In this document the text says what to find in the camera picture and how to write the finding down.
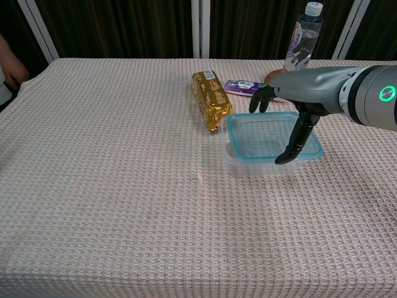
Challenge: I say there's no person in white shirt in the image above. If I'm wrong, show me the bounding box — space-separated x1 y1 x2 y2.
0 33 31 107

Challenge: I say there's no brown woven round coaster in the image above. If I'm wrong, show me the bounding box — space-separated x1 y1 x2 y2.
265 69 285 84

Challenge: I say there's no clear plastic food container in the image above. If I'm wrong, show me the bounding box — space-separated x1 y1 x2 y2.
218 112 311 178

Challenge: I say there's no white frame post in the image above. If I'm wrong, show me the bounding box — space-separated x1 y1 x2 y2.
190 0 212 60
331 0 372 61
16 0 60 63

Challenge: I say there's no transparent blue container lid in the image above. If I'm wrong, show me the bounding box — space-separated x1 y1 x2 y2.
223 111 325 164

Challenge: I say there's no gold foil snack package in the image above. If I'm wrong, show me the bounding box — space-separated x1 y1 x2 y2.
190 70 234 133

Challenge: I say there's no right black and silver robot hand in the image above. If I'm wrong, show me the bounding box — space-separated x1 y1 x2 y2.
248 66 361 165

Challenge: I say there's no beige waffle tablecloth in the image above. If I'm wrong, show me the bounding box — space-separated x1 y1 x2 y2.
0 58 397 298

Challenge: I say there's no dark pleated curtain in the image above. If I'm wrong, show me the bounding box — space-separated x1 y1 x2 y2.
208 0 357 60
33 0 195 60

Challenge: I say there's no clear plastic water bottle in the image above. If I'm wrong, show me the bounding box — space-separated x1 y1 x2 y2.
282 1 324 76

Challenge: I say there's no purple and white toothpaste tube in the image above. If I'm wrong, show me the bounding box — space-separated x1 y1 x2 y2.
223 79 288 104

